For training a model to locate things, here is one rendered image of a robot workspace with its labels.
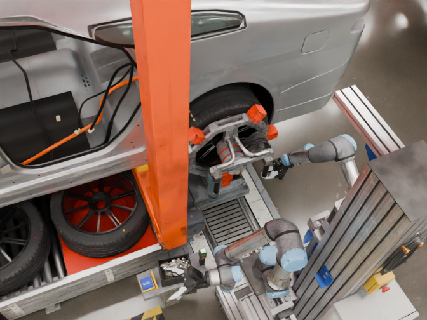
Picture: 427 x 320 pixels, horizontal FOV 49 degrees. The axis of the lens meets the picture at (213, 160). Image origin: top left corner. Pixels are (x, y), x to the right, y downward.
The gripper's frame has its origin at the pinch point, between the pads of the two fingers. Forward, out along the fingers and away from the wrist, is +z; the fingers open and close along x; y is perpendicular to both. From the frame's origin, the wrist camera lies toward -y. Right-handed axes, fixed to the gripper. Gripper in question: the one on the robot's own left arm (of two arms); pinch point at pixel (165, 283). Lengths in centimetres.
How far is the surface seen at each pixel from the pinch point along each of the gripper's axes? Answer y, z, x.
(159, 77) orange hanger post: -91, -6, 34
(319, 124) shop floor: 100, -158, 183
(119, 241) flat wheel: 67, 25, 68
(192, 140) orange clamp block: 2, -26, 89
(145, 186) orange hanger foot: 42, 4, 90
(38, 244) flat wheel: 64, 75, 73
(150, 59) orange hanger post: -101, -4, 32
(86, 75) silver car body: 17, 36, 179
